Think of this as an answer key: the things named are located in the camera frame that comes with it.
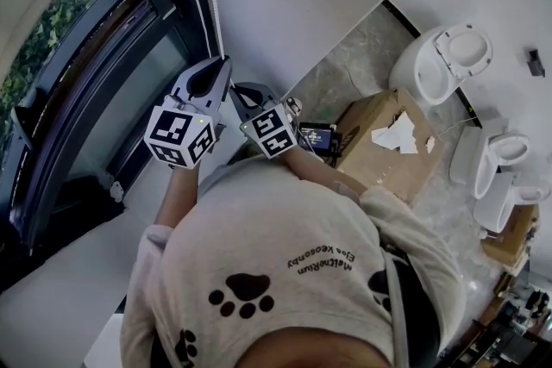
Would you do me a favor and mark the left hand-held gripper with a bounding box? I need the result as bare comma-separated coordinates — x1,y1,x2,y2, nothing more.
143,55,234,172

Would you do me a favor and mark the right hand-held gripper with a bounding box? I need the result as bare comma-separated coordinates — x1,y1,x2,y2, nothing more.
229,81,300,160

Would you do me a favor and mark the person's right forearm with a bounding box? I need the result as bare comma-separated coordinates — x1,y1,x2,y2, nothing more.
284,147,368,196

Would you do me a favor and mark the person's left forearm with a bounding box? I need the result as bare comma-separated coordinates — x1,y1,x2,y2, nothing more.
154,165,204,228

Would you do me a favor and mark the dark framed window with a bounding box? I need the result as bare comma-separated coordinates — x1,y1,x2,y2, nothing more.
0,0,229,294

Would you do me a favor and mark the white window latch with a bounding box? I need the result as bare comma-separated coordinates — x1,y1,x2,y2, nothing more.
109,180,127,203

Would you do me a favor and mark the small black screen device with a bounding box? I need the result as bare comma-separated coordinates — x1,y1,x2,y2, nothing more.
297,121,343,158

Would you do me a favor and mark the torn white paper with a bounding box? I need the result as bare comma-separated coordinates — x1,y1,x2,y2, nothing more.
370,110,420,156

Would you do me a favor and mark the large brown cardboard box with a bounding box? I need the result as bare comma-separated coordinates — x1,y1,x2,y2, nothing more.
333,87,446,204

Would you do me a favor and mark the grey paw print shirt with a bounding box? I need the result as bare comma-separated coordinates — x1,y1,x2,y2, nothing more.
119,159,467,368

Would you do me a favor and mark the large white toilet open lid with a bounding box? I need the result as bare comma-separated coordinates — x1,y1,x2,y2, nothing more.
387,22,495,108

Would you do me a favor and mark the white toilet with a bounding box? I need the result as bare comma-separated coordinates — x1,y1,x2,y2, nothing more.
448,119,532,200
473,171,552,234

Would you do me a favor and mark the small brown cardboard box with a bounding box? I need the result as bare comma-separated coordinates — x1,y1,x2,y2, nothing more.
480,203,541,269

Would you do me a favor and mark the small white camera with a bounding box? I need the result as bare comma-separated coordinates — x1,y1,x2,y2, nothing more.
285,96,304,118

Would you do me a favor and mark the black bag with grey strap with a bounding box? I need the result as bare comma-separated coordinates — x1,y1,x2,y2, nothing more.
377,244,442,368

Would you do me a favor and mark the black wall fixture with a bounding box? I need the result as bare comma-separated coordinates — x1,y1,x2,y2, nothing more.
526,48,547,78

